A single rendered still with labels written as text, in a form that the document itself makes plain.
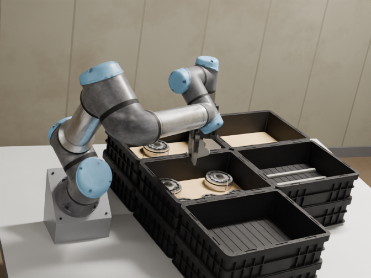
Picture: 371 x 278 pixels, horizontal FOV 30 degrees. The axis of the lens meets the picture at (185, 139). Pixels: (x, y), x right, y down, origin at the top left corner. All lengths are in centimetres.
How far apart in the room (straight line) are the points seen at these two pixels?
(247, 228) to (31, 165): 95
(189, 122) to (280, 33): 248
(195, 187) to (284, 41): 209
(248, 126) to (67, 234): 105
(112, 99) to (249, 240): 76
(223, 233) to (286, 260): 25
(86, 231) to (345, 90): 285
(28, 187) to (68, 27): 148
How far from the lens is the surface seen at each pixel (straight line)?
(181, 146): 283
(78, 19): 396
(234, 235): 232
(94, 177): 217
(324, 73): 471
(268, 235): 236
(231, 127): 299
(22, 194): 264
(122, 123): 180
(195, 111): 206
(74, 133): 209
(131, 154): 249
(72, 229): 237
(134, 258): 235
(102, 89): 182
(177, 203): 224
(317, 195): 260
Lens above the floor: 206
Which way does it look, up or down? 25 degrees down
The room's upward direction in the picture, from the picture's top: 9 degrees clockwise
